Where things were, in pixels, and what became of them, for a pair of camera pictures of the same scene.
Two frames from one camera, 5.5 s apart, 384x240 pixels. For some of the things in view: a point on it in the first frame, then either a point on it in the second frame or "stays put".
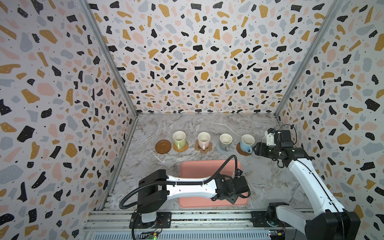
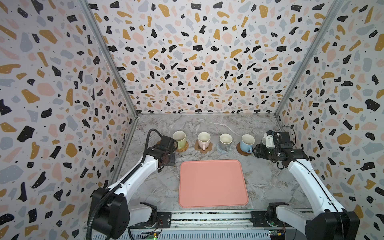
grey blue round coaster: (218, 147) stays put
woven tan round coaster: (182, 149) stays put
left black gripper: (234, 197) -> (170, 152)
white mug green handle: (179, 139) stays put
